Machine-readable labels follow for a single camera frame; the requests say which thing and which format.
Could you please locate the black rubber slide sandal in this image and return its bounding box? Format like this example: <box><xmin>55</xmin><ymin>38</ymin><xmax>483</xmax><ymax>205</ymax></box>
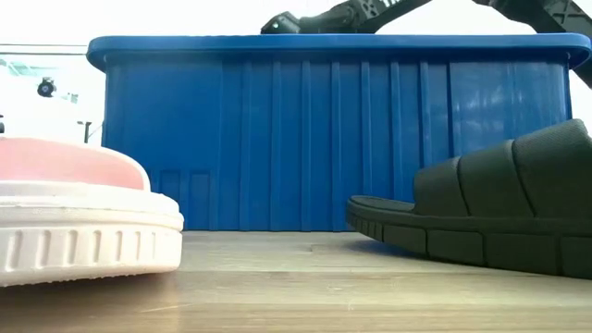
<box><xmin>345</xmin><ymin>118</ymin><xmax>592</xmax><ymax>281</ymax></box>

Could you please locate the pink rubber slide sandal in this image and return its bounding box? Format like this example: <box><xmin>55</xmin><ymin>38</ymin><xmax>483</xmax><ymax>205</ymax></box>
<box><xmin>0</xmin><ymin>136</ymin><xmax>185</xmax><ymax>289</ymax></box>

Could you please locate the blue plastic bin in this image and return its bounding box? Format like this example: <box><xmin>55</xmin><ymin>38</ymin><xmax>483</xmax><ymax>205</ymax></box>
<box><xmin>86</xmin><ymin>32</ymin><xmax>592</xmax><ymax>232</ymax></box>

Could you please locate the black ceiling camera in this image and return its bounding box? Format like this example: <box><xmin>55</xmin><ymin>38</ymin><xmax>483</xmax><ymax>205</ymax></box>
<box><xmin>36</xmin><ymin>77</ymin><xmax>57</xmax><ymax>99</ymax></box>

